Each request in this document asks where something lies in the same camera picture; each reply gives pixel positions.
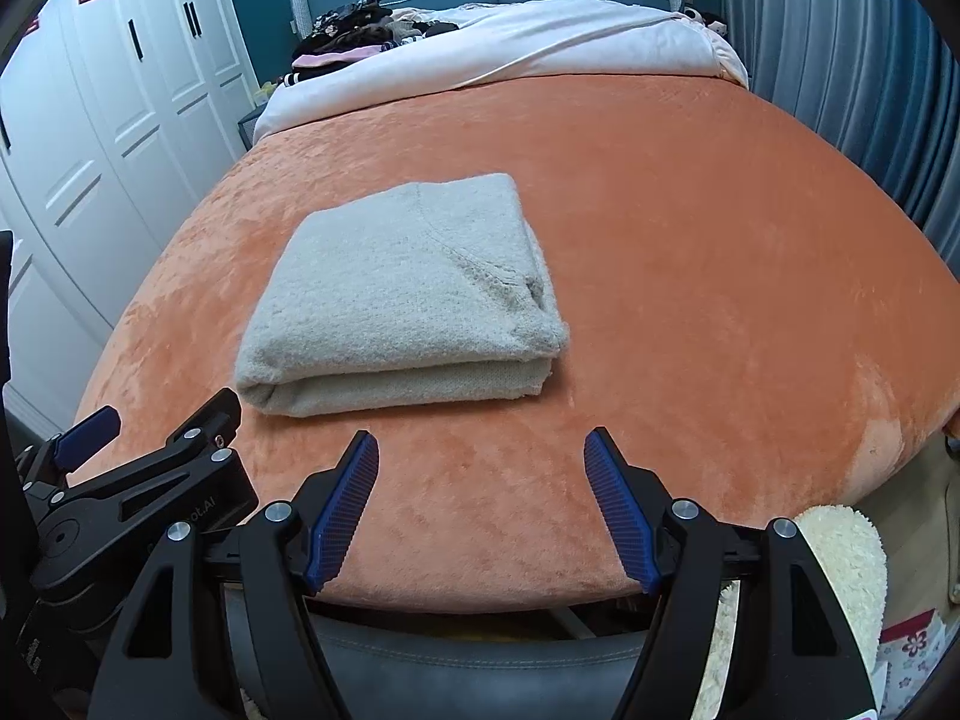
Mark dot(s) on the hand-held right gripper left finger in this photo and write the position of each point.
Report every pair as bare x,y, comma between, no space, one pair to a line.
345,510

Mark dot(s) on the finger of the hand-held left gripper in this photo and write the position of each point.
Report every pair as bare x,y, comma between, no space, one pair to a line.
150,476
86,437

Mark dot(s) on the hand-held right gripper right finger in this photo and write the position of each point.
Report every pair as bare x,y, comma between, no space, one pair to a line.
619,510

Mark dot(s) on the grey knit sweater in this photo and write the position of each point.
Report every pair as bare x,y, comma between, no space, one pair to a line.
390,277

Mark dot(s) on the pile of dark clothes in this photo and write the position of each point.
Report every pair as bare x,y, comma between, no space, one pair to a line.
345,26

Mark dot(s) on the orange plush blanket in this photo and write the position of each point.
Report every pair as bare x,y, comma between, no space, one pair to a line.
712,277

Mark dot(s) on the white wardrobe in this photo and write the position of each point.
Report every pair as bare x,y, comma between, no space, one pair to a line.
90,165

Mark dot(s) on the pink floral bag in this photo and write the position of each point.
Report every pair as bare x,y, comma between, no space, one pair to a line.
911,645

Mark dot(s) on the white duvet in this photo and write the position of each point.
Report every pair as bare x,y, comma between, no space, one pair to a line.
562,37

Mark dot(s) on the blue-grey curtain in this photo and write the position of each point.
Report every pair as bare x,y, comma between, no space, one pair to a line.
825,52

